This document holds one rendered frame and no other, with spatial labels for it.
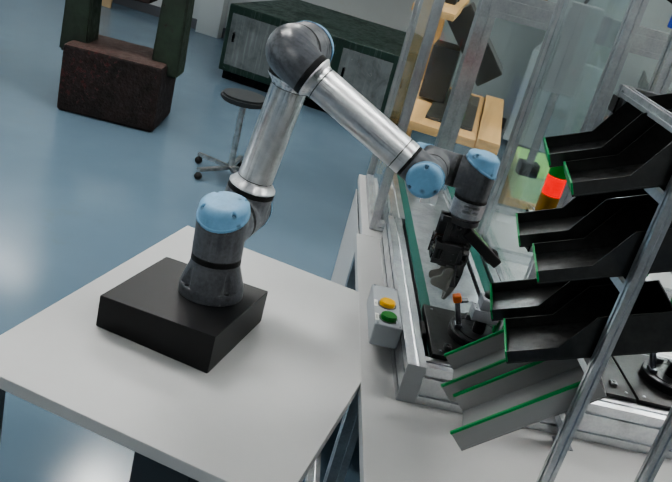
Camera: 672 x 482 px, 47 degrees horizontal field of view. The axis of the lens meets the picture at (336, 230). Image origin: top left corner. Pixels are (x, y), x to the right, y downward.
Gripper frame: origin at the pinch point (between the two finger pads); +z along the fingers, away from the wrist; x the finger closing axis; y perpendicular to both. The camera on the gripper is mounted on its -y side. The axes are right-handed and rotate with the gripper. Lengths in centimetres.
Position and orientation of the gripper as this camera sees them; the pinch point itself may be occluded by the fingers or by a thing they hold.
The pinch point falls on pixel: (447, 294)
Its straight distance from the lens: 187.3
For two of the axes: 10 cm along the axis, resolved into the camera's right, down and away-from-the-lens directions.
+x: -0.1, 3.9, -9.2
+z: -2.4, 8.9, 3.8
